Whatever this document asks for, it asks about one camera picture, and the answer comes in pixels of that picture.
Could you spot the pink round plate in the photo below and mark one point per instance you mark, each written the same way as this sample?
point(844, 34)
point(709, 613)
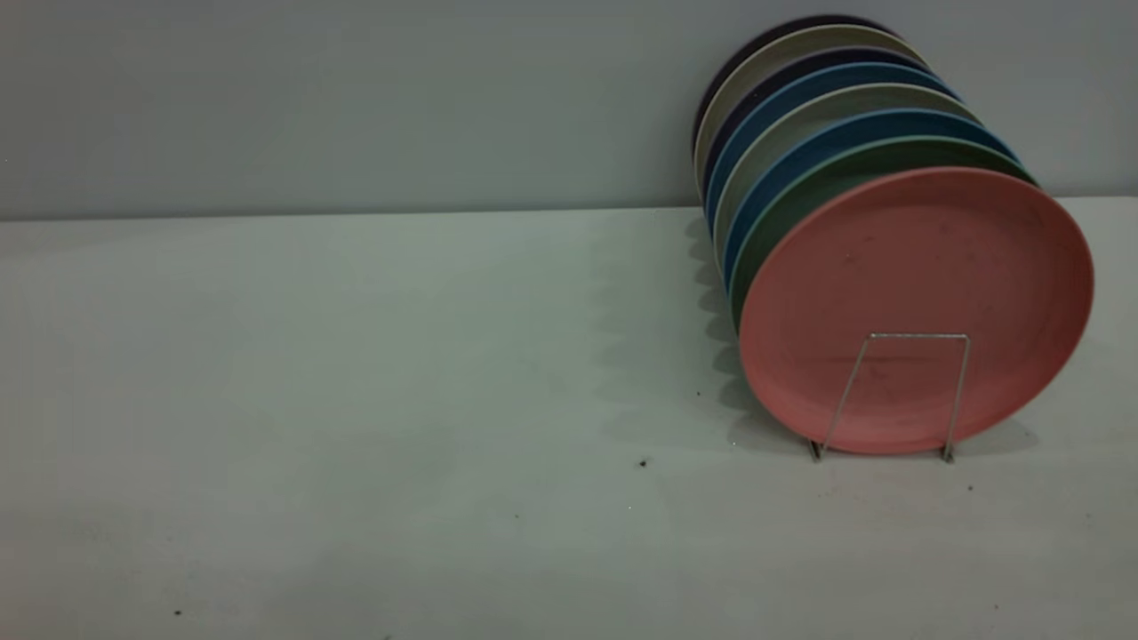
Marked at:
point(916, 302)

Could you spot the dark purple round plate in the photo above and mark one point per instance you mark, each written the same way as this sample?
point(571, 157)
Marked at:
point(727, 66)

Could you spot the navy purple round plate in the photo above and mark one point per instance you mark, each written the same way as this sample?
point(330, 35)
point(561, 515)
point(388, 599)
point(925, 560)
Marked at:
point(818, 59)

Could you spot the beige round plate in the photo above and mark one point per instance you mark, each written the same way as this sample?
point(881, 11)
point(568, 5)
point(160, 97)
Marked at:
point(853, 98)
point(818, 36)

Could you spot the green round plate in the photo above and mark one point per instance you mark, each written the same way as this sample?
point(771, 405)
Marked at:
point(889, 153)

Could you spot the blue round plate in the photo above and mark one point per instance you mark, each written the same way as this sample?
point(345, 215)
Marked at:
point(836, 76)
point(889, 124)

